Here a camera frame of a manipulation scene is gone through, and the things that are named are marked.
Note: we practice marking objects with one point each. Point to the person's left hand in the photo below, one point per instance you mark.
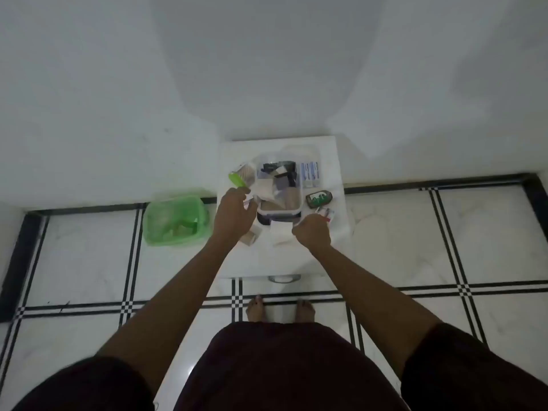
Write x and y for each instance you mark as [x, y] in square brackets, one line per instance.
[233, 218]

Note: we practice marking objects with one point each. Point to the person's right hand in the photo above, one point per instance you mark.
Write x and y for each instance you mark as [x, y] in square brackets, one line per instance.
[312, 233]

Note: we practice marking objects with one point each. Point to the black lid green cross label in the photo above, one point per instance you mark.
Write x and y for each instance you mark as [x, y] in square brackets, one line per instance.
[278, 219]

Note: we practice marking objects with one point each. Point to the clear first aid box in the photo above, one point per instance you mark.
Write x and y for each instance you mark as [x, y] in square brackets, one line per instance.
[278, 214]

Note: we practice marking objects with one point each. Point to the cotton swab pack green edge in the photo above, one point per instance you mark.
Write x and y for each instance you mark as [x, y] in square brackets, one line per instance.
[244, 173]

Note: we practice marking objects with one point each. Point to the person's right forearm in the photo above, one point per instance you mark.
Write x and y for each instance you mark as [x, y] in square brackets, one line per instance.
[368, 303]

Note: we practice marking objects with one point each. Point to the person's left forearm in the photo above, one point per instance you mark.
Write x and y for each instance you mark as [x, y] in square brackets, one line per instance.
[180, 303]

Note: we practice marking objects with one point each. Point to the person's dark shirt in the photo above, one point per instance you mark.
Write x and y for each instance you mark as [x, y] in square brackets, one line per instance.
[291, 372]

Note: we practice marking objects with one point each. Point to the brown bandage packet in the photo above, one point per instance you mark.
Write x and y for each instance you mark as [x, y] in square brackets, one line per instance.
[253, 238]

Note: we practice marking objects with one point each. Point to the white folded gauze pad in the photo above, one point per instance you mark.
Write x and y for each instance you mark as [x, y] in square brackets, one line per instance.
[265, 192]

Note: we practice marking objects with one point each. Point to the white crumpled paper waste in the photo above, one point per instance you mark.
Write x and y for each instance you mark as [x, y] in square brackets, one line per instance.
[182, 230]

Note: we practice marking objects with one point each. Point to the blue white printed packet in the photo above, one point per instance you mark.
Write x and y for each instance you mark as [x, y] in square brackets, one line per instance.
[310, 174]

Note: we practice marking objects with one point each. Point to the black pouch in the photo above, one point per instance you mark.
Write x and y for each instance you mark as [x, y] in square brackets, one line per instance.
[287, 177]

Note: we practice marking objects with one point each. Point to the green plastic waste bin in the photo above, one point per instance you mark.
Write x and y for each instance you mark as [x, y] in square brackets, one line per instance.
[160, 226]

